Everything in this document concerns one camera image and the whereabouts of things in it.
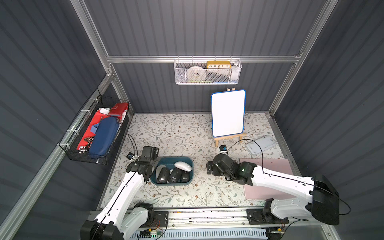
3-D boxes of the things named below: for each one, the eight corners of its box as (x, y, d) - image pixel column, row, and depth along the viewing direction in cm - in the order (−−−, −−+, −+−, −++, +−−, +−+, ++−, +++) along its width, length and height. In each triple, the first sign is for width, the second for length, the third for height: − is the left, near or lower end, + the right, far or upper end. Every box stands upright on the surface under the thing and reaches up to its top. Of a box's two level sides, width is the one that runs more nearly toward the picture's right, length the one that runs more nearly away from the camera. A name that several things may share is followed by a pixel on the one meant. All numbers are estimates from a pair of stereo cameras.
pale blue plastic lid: (251, 155, 98) (253, 153, 96) (244, 146, 103) (245, 144, 101) (274, 145, 104) (276, 142, 101) (266, 136, 108) (268, 134, 106)
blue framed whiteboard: (212, 144, 104) (217, 108, 77) (207, 129, 113) (210, 93, 86) (239, 140, 107) (254, 103, 80) (233, 125, 115) (244, 88, 88)
